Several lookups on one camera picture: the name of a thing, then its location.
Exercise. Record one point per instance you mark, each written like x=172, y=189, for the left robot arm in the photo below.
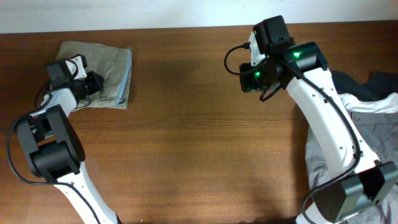
x=54, y=152

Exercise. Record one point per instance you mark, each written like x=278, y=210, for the white garment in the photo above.
x=387, y=105

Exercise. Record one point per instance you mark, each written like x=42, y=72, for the khaki shorts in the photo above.
x=112, y=63

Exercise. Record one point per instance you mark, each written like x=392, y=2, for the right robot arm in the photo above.
x=358, y=179

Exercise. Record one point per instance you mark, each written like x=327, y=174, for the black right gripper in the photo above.
x=246, y=78

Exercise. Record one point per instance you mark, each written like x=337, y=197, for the grey garment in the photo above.
x=379, y=131

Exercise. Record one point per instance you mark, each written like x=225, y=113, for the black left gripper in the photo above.
x=94, y=82

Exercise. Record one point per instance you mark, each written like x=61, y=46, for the dark green garment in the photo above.
x=378, y=87

